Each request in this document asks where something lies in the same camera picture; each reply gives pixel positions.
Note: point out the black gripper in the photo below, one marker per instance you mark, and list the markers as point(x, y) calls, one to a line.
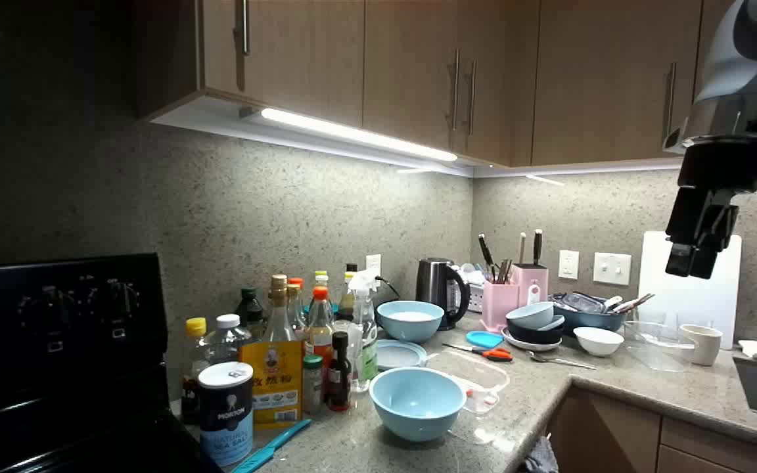
point(702, 211)

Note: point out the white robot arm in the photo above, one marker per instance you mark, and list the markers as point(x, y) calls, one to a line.
point(727, 104)

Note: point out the white small bowl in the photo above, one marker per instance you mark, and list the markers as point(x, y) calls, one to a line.
point(597, 339)

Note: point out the light blue back bowl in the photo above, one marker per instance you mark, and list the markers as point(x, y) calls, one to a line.
point(410, 318)

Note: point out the light blue bowl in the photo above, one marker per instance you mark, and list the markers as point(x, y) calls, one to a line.
point(410, 318)
point(415, 403)

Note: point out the light blue front bowl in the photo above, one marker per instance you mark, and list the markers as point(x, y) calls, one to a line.
point(415, 403)

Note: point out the white mug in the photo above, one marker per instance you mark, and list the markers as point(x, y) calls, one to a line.
point(706, 341)

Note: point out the pink knife block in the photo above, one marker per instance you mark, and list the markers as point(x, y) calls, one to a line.
point(531, 285)

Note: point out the metal spoon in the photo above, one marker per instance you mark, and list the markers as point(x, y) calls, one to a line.
point(560, 360)

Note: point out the stacked dark bowls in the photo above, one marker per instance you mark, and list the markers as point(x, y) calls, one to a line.
point(536, 323)

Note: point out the pink utensil holder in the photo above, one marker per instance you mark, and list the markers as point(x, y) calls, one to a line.
point(497, 303)

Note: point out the small blue silicone lid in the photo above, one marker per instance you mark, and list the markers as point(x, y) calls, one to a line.
point(484, 339)

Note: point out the black electric kettle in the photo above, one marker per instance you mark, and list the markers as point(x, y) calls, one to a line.
point(443, 285)

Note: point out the light blue plate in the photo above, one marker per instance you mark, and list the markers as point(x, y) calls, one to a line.
point(400, 356)

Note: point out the clear spray bottle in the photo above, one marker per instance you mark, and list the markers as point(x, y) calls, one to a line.
point(364, 315)

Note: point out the dark soy sauce bottle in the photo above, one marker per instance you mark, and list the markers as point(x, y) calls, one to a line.
point(336, 385)

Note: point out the red cap sauce bottle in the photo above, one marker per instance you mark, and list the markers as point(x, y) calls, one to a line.
point(318, 323)

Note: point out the yellow label oil bottle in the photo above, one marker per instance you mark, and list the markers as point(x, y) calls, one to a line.
point(277, 362)

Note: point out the under cabinet light strip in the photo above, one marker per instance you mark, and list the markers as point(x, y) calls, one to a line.
point(355, 134)

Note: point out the white cap bottle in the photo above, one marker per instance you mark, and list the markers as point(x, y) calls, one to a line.
point(226, 339)

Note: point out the dark salt canister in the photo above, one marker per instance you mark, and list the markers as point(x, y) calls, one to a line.
point(226, 412)

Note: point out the yellow cap bottle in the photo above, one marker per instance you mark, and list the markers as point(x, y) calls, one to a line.
point(195, 334)

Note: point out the black stove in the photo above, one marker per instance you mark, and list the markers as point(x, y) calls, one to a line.
point(82, 372)

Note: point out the white wall outlet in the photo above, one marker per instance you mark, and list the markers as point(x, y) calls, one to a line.
point(569, 264)

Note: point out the blue spatula handle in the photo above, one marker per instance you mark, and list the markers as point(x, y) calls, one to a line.
point(267, 452)

